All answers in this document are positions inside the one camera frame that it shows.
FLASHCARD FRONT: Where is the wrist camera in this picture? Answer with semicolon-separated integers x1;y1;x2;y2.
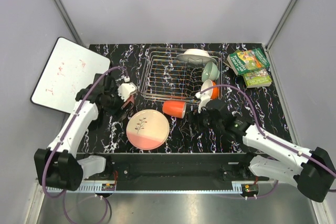
195;91;211;113
118;82;138;102

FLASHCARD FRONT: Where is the white dry-erase board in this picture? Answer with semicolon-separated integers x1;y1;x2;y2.
30;37;110;113

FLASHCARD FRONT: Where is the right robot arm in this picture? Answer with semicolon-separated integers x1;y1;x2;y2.
186;99;335;202

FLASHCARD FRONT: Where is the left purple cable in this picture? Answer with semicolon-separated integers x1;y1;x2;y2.
41;66;131;222

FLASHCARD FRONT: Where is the white scalloped plate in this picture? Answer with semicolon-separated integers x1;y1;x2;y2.
176;49;216;65

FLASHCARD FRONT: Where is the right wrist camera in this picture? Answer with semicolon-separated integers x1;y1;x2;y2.
195;91;211;113

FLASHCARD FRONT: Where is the chrome wire dish rack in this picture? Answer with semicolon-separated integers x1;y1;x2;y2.
140;47;207;104

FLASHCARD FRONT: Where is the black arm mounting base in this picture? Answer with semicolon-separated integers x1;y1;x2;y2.
90;153;256;193

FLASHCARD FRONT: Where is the green book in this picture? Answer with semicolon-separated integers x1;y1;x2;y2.
243;69;272;88
227;48;270;76

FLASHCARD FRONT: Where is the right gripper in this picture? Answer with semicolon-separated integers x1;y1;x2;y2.
181;107;223;137

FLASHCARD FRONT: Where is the pink plate with twig motif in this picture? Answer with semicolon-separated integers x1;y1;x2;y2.
126;109;170;151

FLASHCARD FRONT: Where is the orange mug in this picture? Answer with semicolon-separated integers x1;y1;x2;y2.
162;100;186;119

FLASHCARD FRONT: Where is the lower green book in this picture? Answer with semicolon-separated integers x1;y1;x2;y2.
243;69;272;88

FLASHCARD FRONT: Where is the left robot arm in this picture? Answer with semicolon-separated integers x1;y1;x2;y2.
34;72;136;191

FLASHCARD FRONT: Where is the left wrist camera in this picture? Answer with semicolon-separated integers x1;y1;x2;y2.
118;82;138;102

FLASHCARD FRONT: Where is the upper green book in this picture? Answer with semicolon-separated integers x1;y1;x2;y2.
227;48;270;76

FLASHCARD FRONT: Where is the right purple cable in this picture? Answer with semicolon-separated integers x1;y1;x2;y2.
195;84;336;200

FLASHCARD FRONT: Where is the purple cable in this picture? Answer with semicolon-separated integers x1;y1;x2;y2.
41;66;131;222
195;84;336;200

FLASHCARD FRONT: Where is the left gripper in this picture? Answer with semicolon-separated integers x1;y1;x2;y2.
103;86;133;121

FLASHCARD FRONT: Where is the pale green bowl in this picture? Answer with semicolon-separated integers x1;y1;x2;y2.
202;62;220;82

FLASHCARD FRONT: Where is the pink plastic cup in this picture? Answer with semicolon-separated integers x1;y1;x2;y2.
121;95;134;110

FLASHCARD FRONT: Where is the white and orange bowl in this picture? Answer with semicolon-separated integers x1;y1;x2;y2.
201;79;219;100

